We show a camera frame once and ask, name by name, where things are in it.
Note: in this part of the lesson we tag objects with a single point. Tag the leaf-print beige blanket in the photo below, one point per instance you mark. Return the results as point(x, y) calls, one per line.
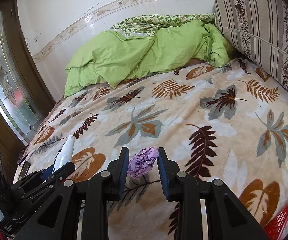
point(184, 120)

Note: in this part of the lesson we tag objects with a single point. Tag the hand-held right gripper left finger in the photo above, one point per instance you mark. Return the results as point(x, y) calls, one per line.
point(124, 170)

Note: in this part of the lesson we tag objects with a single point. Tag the white spray bottle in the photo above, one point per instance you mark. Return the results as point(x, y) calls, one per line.
point(65, 155)

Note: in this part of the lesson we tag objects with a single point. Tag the purple paper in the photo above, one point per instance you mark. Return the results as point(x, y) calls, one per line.
point(141, 162)

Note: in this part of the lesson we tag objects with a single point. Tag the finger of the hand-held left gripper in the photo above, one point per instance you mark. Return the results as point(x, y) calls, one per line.
point(64, 170)
point(46, 174)

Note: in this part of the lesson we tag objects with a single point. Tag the red plastic basket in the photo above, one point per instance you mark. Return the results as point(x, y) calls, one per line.
point(286, 220)

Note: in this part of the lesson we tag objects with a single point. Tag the green quilt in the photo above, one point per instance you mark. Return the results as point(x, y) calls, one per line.
point(134, 55)

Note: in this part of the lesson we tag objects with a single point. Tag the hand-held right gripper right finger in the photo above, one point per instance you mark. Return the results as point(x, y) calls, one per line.
point(162, 172)

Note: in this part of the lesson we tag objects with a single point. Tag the striped floral pillow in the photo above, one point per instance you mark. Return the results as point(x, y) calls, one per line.
point(259, 30)

